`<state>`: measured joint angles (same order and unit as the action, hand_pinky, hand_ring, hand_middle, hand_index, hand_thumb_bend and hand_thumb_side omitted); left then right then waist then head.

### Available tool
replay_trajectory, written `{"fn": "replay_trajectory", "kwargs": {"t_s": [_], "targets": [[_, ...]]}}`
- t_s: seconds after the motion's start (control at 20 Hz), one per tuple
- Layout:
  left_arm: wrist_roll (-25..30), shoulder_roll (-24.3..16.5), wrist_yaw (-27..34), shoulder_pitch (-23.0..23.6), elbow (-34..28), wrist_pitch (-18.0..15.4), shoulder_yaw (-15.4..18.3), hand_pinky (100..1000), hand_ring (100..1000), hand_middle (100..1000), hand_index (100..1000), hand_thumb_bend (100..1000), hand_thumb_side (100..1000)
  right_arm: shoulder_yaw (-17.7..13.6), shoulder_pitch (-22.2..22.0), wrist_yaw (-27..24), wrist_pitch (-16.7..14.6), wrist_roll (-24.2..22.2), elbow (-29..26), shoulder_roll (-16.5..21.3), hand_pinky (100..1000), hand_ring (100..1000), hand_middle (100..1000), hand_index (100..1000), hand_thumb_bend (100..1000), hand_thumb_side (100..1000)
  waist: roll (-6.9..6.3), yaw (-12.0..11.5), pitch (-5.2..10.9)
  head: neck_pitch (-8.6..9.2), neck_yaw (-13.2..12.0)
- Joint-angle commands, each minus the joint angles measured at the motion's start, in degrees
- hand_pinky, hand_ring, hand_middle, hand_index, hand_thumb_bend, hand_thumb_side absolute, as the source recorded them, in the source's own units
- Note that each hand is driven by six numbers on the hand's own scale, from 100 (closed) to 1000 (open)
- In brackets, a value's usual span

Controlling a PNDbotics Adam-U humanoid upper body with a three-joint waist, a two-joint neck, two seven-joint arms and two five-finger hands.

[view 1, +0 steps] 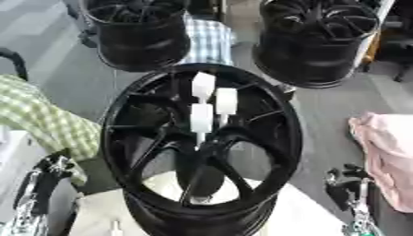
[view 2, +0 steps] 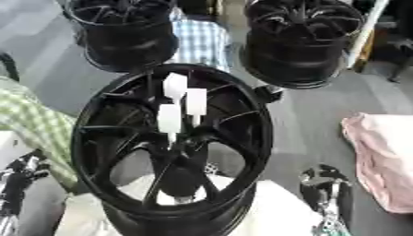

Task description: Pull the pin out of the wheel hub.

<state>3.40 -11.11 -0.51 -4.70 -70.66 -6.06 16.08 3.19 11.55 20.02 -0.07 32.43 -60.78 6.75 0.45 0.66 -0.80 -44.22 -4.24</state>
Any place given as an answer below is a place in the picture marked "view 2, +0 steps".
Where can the white wheel stand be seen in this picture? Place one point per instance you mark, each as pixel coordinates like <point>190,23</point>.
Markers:
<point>285,212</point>

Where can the pink cloth bundle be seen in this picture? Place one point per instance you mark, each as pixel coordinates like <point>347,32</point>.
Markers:
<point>384,159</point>

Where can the person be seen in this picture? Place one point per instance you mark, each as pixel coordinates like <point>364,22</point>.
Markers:
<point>201,40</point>

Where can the white pole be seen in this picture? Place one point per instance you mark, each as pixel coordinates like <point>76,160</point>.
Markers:
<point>365,33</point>

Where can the black spoked wheel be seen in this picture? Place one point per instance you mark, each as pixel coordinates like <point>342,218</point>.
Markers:
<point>95,144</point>

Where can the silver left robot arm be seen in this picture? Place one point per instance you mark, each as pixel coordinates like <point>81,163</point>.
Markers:
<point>6,226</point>

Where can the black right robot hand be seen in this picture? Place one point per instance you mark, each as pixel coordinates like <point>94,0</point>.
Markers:
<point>320,187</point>

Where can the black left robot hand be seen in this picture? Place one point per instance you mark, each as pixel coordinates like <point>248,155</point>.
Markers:
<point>19,181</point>

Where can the white pin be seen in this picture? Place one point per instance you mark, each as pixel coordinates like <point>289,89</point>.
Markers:
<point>196,101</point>
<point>169,118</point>
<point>175,84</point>

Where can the black wheel rim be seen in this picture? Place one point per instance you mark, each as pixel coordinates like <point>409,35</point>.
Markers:
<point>293,58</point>
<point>131,43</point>

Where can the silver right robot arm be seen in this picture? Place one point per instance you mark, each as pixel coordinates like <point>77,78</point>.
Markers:
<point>331,229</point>

